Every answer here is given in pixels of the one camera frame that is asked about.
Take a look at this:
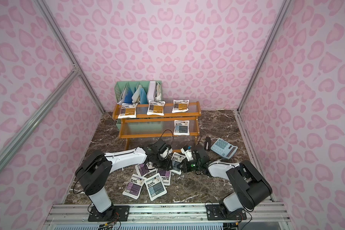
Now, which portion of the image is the grey desk calculator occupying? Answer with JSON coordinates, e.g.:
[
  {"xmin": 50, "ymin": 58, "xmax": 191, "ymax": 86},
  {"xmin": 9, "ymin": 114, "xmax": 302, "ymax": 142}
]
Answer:
[{"xmin": 210, "ymin": 139, "xmax": 238, "ymax": 159}]

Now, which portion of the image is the purple coffee bag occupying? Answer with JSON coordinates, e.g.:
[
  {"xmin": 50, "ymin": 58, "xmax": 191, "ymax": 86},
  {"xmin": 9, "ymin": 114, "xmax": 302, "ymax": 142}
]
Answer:
[
  {"xmin": 122, "ymin": 174, "xmax": 146, "ymax": 200},
  {"xmin": 135, "ymin": 162, "xmax": 157, "ymax": 177},
  {"xmin": 157, "ymin": 168, "xmax": 171, "ymax": 186}
]

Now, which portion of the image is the blue coffee bag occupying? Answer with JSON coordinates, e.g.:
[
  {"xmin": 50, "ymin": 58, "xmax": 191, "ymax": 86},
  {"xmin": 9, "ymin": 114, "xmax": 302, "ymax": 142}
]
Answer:
[
  {"xmin": 173, "ymin": 120, "xmax": 190, "ymax": 136},
  {"xmin": 144, "ymin": 173, "xmax": 167, "ymax": 201},
  {"xmin": 170, "ymin": 152, "xmax": 186, "ymax": 175}
]

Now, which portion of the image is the yellow coffee bag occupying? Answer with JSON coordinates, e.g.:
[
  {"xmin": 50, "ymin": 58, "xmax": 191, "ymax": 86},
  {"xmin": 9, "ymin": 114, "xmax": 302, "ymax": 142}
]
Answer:
[
  {"xmin": 147, "ymin": 101, "xmax": 165, "ymax": 116},
  {"xmin": 118, "ymin": 103, "xmax": 138, "ymax": 119},
  {"xmin": 172, "ymin": 100, "xmax": 189, "ymax": 113}
]

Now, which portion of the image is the green desktop file organizer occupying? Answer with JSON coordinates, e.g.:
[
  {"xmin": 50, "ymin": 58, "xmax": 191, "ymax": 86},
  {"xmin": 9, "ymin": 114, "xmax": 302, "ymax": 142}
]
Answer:
[{"xmin": 113, "ymin": 80, "xmax": 150, "ymax": 130}]

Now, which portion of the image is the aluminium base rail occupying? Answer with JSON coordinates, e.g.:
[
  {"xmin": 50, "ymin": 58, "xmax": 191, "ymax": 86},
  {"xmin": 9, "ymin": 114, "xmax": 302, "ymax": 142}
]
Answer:
[{"xmin": 42, "ymin": 202, "xmax": 293, "ymax": 230}]

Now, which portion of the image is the white book in organizer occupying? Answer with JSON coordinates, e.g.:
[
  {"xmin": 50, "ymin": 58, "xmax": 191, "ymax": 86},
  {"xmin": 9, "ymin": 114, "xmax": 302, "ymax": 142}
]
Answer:
[{"xmin": 147, "ymin": 81, "xmax": 156, "ymax": 102}]

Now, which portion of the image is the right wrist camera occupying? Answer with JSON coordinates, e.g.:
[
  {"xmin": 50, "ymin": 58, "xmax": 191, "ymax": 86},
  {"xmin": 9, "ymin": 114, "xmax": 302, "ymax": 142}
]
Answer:
[{"xmin": 181, "ymin": 146, "xmax": 194, "ymax": 162}]

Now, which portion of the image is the orange three-tier shelf rack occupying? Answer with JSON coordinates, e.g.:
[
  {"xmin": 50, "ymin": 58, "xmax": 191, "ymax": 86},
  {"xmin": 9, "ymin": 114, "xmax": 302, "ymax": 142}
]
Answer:
[{"xmin": 113, "ymin": 102, "xmax": 201, "ymax": 150}]

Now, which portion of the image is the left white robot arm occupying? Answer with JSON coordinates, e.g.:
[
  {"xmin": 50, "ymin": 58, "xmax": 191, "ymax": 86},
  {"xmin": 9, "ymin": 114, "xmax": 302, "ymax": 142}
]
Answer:
[{"xmin": 75, "ymin": 139, "xmax": 172, "ymax": 214}]

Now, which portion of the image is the blue coffee bag front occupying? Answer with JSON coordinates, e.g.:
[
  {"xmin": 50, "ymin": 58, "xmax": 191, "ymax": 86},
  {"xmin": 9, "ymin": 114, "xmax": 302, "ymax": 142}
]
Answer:
[{"xmin": 144, "ymin": 173, "xmax": 167, "ymax": 201}]

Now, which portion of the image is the black binder clip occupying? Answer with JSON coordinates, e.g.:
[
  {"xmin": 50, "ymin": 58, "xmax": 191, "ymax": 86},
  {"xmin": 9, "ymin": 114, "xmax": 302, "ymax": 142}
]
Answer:
[{"xmin": 204, "ymin": 137, "xmax": 212, "ymax": 150}]

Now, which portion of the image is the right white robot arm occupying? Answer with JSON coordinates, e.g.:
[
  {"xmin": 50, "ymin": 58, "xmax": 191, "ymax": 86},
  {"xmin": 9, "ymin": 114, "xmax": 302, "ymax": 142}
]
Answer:
[{"xmin": 179, "ymin": 146, "xmax": 273, "ymax": 215}]

